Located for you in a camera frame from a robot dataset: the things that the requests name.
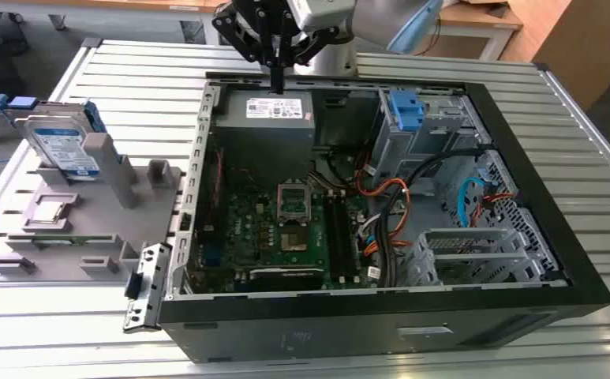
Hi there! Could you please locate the orange wire bundle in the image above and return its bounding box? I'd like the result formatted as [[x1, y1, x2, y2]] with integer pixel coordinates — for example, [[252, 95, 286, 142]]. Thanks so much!
[[356, 177, 416, 257]]

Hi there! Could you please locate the black open PC case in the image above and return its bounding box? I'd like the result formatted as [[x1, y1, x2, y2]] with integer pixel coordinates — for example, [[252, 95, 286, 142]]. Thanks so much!
[[156, 70, 610, 362]]

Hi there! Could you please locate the silver CPU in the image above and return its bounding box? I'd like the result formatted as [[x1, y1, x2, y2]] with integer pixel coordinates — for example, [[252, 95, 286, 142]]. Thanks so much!
[[29, 200, 69, 224]]

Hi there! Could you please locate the light blue data wire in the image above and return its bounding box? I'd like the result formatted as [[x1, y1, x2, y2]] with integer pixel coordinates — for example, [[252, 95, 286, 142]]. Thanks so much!
[[456, 176, 484, 229]]

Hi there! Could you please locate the CPU socket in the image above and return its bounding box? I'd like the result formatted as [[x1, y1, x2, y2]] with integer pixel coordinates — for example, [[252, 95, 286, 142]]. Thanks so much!
[[278, 223, 313, 254]]

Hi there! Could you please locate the green motherboard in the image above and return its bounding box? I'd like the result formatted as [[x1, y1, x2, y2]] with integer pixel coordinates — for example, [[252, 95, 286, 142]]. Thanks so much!
[[193, 179, 386, 294]]

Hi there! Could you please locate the small wooden desk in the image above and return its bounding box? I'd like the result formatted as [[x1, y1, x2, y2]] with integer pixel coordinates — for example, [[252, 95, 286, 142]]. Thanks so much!
[[414, 0, 526, 61]]

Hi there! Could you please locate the thick black cable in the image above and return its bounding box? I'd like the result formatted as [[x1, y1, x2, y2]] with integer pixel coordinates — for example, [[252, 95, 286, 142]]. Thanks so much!
[[377, 146, 493, 288]]

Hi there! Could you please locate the green RAM stick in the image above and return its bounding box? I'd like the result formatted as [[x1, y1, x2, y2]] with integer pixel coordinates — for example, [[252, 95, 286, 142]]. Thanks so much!
[[31, 235, 98, 243]]

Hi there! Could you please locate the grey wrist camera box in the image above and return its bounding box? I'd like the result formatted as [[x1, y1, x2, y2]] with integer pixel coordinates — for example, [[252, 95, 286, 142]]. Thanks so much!
[[288, 0, 360, 32]]

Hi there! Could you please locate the grey parts rack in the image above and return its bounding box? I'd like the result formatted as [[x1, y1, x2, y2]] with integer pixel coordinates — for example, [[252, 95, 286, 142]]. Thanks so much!
[[0, 132, 186, 282]]

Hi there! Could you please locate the metal expansion slot bracket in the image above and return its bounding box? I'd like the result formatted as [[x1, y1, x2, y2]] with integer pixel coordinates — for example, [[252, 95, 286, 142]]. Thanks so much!
[[122, 242, 173, 333]]

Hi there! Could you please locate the red orange power wire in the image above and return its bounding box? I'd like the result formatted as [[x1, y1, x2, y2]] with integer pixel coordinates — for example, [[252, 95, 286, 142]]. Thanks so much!
[[478, 190, 520, 210]]

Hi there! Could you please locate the motherboard power wire bundle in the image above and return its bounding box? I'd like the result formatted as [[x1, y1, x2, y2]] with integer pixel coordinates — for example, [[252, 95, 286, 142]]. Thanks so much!
[[308, 169, 362, 195]]

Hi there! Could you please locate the metal disk bay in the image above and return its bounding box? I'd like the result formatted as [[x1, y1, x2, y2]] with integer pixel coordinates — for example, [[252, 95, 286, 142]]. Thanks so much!
[[408, 227, 554, 284]]

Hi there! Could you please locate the metal socket cover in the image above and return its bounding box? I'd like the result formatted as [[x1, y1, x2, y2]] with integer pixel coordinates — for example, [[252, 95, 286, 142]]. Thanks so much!
[[277, 179, 316, 223]]

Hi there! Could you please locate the blue plastic bay latch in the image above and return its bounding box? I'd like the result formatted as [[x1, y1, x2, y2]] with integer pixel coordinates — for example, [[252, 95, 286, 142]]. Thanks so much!
[[388, 89, 428, 133]]

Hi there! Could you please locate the hard disk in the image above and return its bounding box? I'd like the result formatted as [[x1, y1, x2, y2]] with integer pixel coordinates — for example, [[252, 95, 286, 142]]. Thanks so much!
[[0, 93, 108, 182]]

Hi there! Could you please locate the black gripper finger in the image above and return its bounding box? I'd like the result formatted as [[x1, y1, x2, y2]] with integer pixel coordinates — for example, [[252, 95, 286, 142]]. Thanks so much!
[[278, 8, 341, 96], [212, 9, 281, 96]]

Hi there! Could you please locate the grey power supply unit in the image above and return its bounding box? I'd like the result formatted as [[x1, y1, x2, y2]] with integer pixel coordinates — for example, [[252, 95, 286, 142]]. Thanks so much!
[[213, 89, 318, 174]]

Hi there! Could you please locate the black RAM slot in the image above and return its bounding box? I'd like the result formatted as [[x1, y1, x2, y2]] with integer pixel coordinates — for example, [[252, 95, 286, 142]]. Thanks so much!
[[336, 189, 364, 283], [324, 189, 344, 283]]

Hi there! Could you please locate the metal drive cage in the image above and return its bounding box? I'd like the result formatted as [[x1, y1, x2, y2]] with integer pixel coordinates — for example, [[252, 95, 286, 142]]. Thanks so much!
[[372, 91, 494, 186]]

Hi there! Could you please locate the long wooden desk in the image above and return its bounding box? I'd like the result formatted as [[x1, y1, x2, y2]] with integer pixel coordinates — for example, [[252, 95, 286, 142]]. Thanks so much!
[[0, 0, 233, 45]]

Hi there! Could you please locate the thin red fan wire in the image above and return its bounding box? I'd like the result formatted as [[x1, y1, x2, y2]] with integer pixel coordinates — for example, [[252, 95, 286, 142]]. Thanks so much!
[[204, 146, 258, 233]]

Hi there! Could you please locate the black graphics card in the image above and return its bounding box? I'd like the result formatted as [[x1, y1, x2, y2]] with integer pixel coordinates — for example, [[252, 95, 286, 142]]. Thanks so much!
[[245, 266, 326, 292]]

